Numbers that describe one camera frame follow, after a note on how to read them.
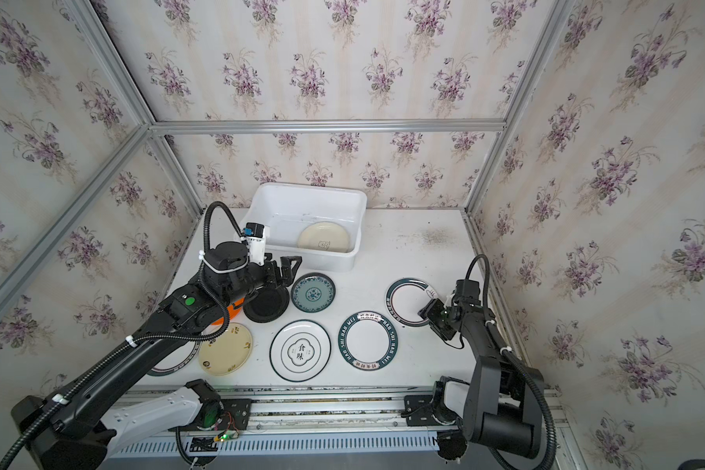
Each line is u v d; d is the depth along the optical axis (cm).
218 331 48
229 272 51
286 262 63
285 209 113
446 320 73
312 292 96
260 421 73
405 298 94
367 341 86
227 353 82
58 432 37
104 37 75
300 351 84
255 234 60
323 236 111
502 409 41
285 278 64
